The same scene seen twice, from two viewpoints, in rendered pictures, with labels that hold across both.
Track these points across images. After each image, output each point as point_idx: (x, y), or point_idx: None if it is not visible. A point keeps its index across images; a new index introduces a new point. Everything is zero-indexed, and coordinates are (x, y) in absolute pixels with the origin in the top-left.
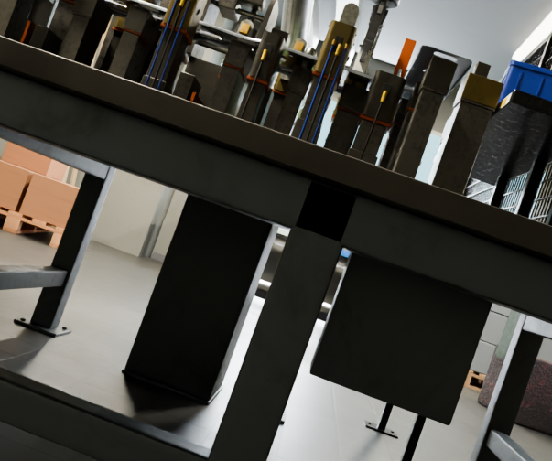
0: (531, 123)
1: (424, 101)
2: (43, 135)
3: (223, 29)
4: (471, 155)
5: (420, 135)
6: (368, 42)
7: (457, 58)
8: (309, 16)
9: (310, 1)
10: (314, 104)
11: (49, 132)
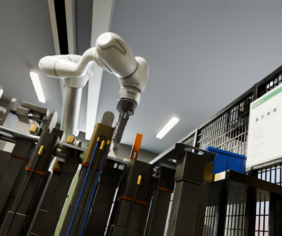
0: (233, 189)
1: (185, 191)
2: None
3: (11, 129)
4: (202, 217)
5: (186, 224)
6: (118, 136)
7: (204, 152)
8: (76, 121)
9: (77, 113)
10: (83, 190)
11: None
